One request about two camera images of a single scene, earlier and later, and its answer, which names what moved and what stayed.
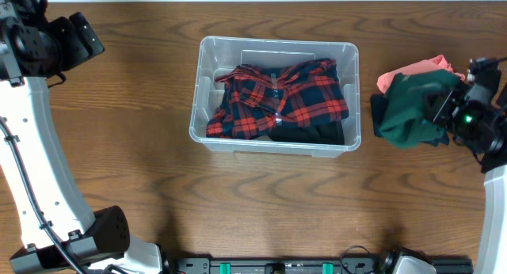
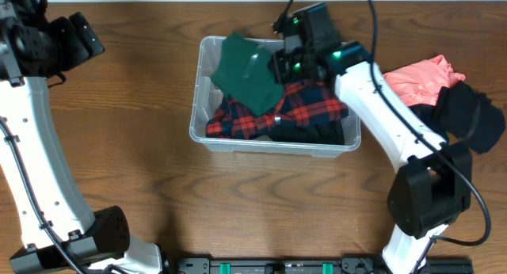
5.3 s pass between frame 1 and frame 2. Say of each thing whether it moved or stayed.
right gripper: moved
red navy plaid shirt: stayed
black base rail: stayed
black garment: stayed
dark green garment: moved
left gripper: stayed
